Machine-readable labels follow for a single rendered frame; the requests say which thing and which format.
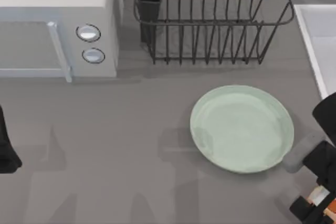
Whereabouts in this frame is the dark wire dish rack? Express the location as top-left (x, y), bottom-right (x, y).
top-left (132, 0), bottom-right (295, 66)

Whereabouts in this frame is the glass microwave door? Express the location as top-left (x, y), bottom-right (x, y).
top-left (0, 7), bottom-right (73, 79)

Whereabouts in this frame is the small round microwave knob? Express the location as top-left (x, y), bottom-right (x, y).
top-left (81, 47), bottom-right (107, 65)

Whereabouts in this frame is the pale green plate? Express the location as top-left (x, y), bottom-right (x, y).
top-left (189, 84), bottom-right (296, 175)

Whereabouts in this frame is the large round microwave knob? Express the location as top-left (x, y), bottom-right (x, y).
top-left (75, 23), bottom-right (102, 44)

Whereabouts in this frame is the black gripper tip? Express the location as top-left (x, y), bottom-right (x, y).
top-left (0, 105), bottom-right (23, 175)

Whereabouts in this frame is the pale blue door handle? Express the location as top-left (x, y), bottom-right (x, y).
top-left (46, 21), bottom-right (73, 83)

